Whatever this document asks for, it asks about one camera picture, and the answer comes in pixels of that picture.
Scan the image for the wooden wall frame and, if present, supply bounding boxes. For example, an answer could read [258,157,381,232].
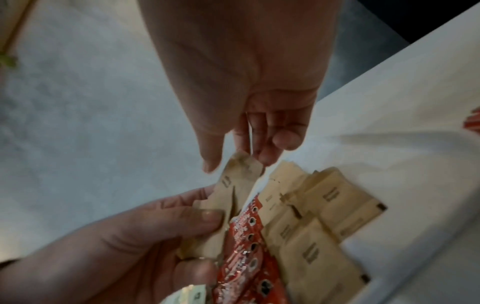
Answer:
[0,0,38,53]

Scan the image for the person's left hand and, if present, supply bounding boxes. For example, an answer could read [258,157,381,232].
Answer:
[0,183,227,304]

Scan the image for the brown sugar packet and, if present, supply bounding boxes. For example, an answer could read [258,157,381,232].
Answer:
[218,149,266,209]
[176,198,234,262]

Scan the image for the rows of laid tea bags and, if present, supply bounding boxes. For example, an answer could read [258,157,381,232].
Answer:
[160,283,209,304]

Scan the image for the red Nescafe coffee sticks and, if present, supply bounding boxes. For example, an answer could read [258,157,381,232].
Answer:
[211,194,290,304]

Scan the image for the rows of laid sugar packets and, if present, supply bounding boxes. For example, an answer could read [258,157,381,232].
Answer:
[258,161,388,304]

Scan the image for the green hanging plant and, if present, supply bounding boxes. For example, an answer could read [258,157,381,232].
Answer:
[0,53,19,69]

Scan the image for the white tray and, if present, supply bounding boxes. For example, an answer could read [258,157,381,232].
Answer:
[209,130,480,304]

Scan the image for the person's right hand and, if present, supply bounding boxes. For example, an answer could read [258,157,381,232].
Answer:
[138,0,342,174]

